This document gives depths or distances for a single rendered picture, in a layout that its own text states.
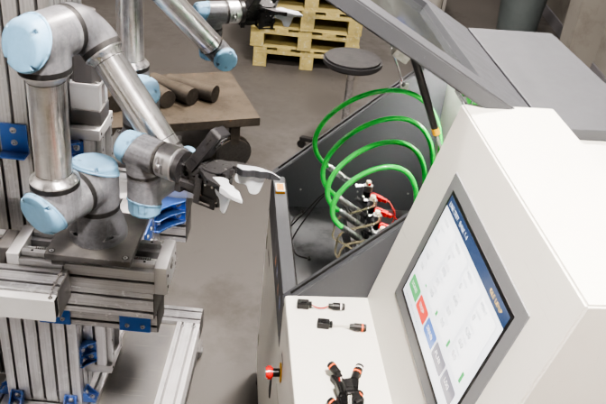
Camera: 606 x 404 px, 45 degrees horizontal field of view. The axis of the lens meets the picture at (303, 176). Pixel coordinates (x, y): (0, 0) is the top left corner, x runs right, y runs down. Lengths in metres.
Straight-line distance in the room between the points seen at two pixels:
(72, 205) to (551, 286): 1.11
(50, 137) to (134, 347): 1.34
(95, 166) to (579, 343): 1.21
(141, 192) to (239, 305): 1.85
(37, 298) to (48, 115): 0.52
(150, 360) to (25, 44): 1.54
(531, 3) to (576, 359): 6.06
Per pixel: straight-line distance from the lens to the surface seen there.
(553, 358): 1.23
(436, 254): 1.63
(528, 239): 1.34
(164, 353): 2.89
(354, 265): 1.91
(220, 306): 3.41
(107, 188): 1.92
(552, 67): 2.22
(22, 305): 2.03
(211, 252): 3.73
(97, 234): 1.98
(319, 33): 5.86
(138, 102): 1.72
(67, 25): 1.67
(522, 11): 7.17
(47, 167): 1.79
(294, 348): 1.80
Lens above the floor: 2.22
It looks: 30 degrees down
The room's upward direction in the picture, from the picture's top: 6 degrees clockwise
